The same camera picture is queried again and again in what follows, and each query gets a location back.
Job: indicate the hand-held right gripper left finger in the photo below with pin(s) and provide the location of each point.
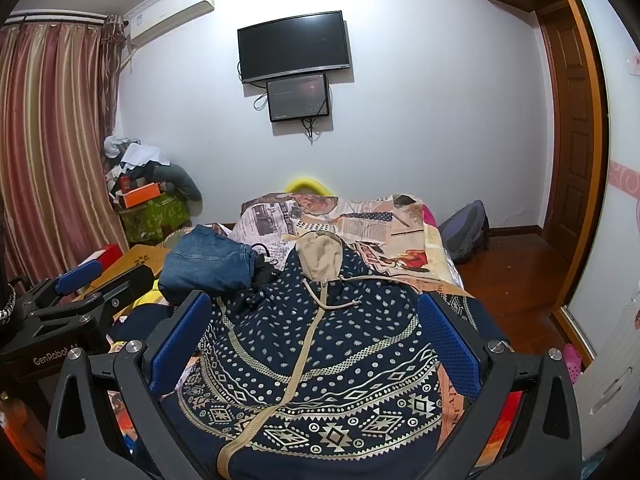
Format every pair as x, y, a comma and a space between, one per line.
180, 345

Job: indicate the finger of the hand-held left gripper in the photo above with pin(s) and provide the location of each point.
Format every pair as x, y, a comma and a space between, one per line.
120, 290
77, 274

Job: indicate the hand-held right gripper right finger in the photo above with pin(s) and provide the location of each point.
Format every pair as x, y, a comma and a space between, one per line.
450, 345

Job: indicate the navy patterned hoodie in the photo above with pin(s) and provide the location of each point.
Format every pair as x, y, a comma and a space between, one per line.
325, 350

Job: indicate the pile of clothes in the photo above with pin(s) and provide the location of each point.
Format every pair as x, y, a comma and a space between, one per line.
150, 160

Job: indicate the red box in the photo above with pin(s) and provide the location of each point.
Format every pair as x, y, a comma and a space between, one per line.
102, 255

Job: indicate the yellow cloth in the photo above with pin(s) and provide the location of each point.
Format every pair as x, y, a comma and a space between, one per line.
152, 296

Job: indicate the wooden folding table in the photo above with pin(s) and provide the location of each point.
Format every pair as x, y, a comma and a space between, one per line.
135, 257

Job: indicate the green patterned cloth cover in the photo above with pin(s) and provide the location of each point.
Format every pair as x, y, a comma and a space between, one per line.
155, 217

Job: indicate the blue jeans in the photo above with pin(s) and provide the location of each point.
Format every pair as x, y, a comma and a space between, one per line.
210, 260

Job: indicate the orange printed bed sheet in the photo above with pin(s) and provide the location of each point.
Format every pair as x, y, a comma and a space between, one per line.
505, 420

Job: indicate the orange box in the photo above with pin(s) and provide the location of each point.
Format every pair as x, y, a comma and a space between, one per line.
141, 195

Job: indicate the grey backpack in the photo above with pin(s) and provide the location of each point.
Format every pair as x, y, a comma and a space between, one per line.
467, 232

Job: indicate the pink slippers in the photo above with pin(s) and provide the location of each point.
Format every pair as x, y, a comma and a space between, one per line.
572, 360

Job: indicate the striped pink curtain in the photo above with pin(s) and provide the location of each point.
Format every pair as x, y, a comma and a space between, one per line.
45, 150

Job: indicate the printed blanket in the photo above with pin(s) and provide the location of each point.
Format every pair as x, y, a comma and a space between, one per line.
390, 230

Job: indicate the yellow round cushion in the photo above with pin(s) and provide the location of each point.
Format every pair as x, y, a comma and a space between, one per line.
306, 185

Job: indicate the brown wooden door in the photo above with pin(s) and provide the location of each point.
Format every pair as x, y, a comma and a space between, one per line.
567, 150

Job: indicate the small black monitor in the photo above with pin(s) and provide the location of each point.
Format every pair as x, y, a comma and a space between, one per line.
297, 97

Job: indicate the white air conditioner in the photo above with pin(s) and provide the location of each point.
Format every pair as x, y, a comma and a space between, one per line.
167, 15

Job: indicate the white wardrobe door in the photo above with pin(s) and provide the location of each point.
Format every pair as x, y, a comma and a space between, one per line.
615, 125

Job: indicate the curtain rail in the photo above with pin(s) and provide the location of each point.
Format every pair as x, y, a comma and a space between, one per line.
55, 18

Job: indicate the black wall television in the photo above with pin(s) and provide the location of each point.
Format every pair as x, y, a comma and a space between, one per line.
294, 45

